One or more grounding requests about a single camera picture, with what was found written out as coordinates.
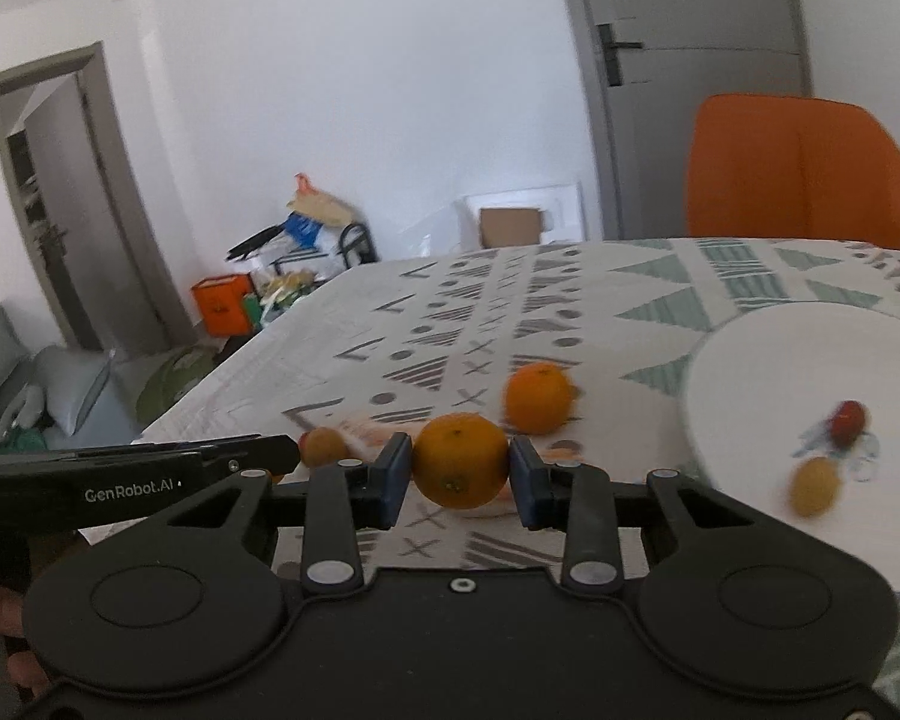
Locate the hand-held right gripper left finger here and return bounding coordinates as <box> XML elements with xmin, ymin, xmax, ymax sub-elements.
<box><xmin>146</xmin><ymin>433</ymin><xmax>414</xmax><ymax>593</ymax></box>

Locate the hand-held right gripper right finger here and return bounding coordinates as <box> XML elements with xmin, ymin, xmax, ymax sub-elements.
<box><xmin>508</xmin><ymin>435</ymin><xmax>767</xmax><ymax>592</ymax></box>

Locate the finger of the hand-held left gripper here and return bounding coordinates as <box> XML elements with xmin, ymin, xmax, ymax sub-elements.
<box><xmin>195</xmin><ymin>431</ymin><xmax>305</xmax><ymax>484</ymax></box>

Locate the peeled pomelo piece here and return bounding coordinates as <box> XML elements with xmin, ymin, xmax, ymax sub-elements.
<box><xmin>337</xmin><ymin>424</ymin><xmax>403</xmax><ymax>452</ymax></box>

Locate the brown kiwi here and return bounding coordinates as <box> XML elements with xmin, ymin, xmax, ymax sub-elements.
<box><xmin>300</xmin><ymin>426</ymin><xmax>350</xmax><ymax>467</ymax></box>
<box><xmin>789</xmin><ymin>456</ymin><xmax>842</xmax><ymax>518</ymax></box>

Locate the orange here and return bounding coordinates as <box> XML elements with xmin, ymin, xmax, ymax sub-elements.
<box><xmin>411</xmin><ymin>412</ymin><xmax>511</xmax><ymax>511</ymax></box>
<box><xmin>504</xmin><ymin>362</ymin><xmax>575</xmax><ymax>436</ymax></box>

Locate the white plate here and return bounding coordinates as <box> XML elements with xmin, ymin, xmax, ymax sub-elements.
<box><xmin>682</xmin><ymin>304</ymin><xmax>900</xmax><ymax>593</ymax></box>

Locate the grey pillow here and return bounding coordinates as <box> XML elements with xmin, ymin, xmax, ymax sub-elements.
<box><xmin>34</xmin><ymin>349</ymin><xmax>118</xmax><ymax>436</ymax></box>

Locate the green cushion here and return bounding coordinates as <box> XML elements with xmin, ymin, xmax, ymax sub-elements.
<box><xmin>136</xmin><ymin>347</ymin><xmax>220</xmax><ymax>430</ymax></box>

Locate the orange box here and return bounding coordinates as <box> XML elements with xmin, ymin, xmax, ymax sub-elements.
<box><xmin>191</xmin><ymin>275</ymin><xmax>257</xmax><ymax>338</ymax></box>

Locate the patterned tablecloth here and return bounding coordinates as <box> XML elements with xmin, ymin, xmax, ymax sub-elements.
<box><xmin>79</xmin><ymin>236</ymin><xmax>900</xmax><ymax>720</ymax></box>

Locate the black umbrella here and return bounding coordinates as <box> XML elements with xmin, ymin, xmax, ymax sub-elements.
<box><xmin>227</xmin><ymin>223</ymin><xmax>290</xmax><ymax>260</ymax></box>

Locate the blue plastic bag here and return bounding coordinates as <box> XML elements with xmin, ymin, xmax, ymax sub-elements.
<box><xmin>285</xmin><ymin>214</ymin><xmax>328</xmax><ymax>250</ymax></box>

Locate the black metal rack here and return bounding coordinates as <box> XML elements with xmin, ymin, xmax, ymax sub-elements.
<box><xmin>337</xmin><ymin>221</ymin><xmax>380</xmax><ymax>268</ymax></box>

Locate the cardboard box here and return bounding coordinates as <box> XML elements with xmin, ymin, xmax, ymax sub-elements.
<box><xmin>480</xmin><ymin>206</ymin><xmax>545</xmax><ymax>248</ymax></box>

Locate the tan paper bag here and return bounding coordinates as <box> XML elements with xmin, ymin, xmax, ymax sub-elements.
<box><xmin>285</xmin><ymin>174</ymin><xmax>355</xmax><ymax>227</ymax></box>

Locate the red plum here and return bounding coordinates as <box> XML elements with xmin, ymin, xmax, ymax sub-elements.
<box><xmin>829</xmin><ymin>400</ymin><xmax>868</xmax><ymax>445</ymax></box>

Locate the orange chair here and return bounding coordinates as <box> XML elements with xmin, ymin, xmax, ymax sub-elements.
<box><xmin>685</xmin><ymin>94</ymin><xmax>900</xmax><ymax>250</ymax></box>

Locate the grey door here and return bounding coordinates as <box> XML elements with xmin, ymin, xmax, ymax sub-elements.
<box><xmin>562</xmin><ymin>0</ymin><xmax>815</xmax><ymax>242</ymax></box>

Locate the grey door frame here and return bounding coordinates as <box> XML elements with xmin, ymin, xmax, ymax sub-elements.
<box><xmin>0</xmin><ymin>41</ymin><xmax>175</xmax><ymax>351</ymax></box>

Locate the black door handle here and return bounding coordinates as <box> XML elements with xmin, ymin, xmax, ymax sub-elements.
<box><xmin>596</xmin><ymin>24</ymin><xmax>644</xmax><ymax>88</ymax></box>

